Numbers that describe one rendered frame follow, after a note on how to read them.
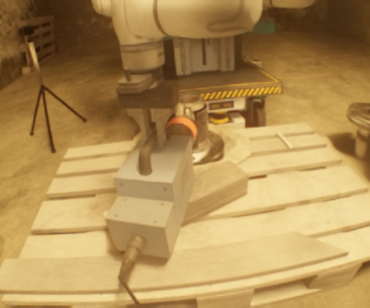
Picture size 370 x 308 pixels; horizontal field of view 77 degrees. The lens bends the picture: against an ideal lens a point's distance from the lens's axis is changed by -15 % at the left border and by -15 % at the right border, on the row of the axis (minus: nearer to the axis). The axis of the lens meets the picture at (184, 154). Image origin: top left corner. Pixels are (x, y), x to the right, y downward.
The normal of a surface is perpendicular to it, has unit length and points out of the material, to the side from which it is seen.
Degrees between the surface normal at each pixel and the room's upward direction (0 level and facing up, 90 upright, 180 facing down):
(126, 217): 0
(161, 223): 0
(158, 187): 90
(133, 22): 100
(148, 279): 0
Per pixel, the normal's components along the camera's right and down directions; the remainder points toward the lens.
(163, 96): -0.22, 0.54
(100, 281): -0.07, -0.84
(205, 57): 0.16, 0.52
